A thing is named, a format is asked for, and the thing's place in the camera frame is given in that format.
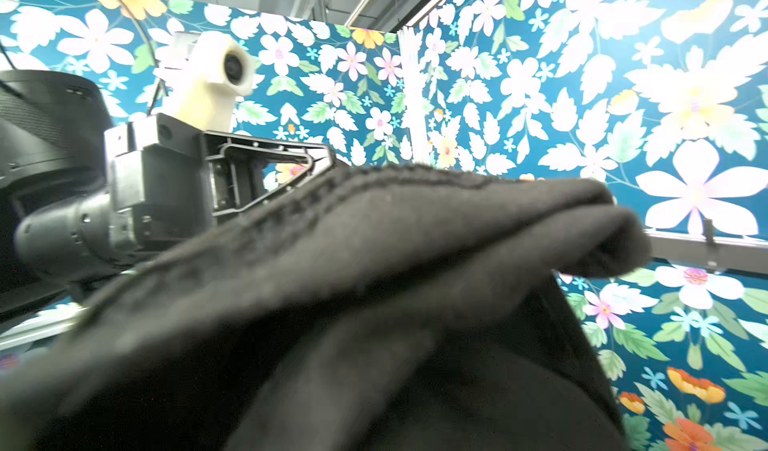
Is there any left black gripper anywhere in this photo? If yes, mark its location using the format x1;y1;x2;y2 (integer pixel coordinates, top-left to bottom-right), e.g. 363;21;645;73
104;114;336;253

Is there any black cloth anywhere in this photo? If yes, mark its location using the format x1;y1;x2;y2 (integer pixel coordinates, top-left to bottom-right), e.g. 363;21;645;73
1;166;650;450

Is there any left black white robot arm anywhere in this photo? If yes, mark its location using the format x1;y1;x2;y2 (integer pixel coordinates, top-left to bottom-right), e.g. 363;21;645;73
1;70;337;322

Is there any grey coat hook rail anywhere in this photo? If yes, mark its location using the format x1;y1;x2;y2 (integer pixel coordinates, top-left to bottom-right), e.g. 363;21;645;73
645;219;767;275

